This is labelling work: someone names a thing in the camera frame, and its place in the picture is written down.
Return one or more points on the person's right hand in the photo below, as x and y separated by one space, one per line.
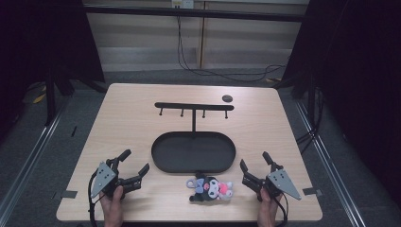
268 209

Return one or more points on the black hook rack with tray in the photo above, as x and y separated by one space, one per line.
193 155

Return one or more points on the grey tape piece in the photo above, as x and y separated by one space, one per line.
69 194
312 191

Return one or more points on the metal floor rail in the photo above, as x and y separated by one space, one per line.
30 160
331 167

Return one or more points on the black metal stand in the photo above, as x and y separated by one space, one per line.
50 97
312 104

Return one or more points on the black horizontal bar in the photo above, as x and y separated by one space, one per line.
189 13

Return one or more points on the person's left hand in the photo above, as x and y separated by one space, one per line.
112 206

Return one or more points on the black curtain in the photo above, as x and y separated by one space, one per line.
356 78
38 41

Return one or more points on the small black floor strip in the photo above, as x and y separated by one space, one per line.
73 131

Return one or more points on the small dark round disc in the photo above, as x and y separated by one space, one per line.
227 98

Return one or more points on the white wall power outlet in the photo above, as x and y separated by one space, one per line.
182 3

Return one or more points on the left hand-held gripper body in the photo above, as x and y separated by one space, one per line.
103 179

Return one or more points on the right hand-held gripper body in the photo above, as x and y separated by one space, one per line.
283 183

